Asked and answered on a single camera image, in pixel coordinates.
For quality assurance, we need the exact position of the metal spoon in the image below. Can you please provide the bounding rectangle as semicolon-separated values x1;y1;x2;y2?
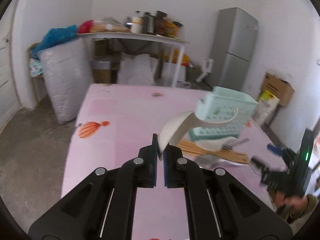
195;137;249;168

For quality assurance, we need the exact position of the white ceramic spoon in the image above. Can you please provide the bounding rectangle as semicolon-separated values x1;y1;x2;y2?
158;108;239;160

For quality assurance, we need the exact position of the person's right hand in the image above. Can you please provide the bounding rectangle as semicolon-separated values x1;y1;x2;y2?
283;196;309;218

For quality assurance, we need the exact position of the white and yellow rice bag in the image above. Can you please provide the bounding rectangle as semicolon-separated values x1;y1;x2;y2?
252;90;280;127

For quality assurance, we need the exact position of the mint green utensil caddy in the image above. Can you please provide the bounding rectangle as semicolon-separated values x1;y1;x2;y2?
189;86;258;141

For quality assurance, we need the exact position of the silver refrigerator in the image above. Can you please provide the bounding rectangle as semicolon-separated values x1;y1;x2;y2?
205;7;258;91

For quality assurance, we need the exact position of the yellow orange bag on floor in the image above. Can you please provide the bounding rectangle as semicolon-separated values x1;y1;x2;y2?
167;49;190;66

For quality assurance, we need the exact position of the white door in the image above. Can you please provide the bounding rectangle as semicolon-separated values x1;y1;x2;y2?
0;19;21;131

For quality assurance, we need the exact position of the white sack under table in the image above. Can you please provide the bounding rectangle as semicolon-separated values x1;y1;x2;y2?
117;53;158;86

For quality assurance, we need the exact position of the large white plastic sack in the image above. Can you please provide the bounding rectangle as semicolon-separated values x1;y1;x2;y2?
39;38;94;124

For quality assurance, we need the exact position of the white side table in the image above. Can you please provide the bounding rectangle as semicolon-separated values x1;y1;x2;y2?
78;32;188;88

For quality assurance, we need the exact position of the blue plastic bag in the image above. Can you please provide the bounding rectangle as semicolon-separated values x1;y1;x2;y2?
30;25;78;59

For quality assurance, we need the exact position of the red plastic bag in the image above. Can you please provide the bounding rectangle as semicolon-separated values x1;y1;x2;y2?
78;20;94;34

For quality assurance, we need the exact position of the white bottle yellow band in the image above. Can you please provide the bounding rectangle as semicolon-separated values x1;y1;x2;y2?
130;10;142;34

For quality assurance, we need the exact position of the black thermos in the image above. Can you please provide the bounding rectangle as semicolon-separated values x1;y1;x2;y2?
142;12;150;34

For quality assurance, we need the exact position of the cardboard box by wall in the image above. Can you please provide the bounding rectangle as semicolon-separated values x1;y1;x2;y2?
260;73;295;107

